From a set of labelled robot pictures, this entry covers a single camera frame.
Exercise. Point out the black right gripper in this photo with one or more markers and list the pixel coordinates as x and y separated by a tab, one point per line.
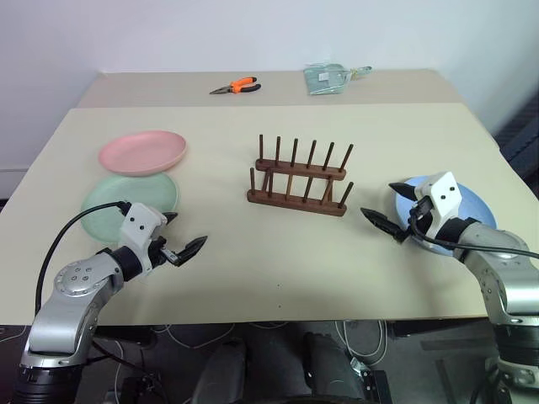
423	223

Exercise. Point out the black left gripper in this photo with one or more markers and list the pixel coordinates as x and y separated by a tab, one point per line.
159	249

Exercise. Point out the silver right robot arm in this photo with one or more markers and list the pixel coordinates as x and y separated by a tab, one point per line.
501	269

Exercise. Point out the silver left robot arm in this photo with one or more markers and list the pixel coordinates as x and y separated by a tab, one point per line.
69	294

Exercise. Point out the wooden dish rack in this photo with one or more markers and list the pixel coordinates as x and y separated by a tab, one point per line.
295	202

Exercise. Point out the green plate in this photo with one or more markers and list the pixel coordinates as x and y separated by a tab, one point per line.
122	193

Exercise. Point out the blue plate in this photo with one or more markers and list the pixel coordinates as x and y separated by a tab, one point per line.
476	206

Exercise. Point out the pink plate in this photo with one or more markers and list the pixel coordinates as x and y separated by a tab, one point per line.
141	152

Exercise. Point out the pale green dustpan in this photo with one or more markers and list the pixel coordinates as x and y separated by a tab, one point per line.
324	80

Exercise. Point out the dark rounded shape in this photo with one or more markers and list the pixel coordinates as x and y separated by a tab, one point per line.
330	366
221	370

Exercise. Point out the black ribbed object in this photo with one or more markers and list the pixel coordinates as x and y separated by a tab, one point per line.
520	134

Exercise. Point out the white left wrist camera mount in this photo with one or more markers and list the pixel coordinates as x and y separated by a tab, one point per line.
137	223

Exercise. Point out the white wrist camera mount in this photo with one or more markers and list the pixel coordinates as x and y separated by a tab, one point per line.
137	223
442	193

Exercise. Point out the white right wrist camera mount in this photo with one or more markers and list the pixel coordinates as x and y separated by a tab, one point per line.
442	193

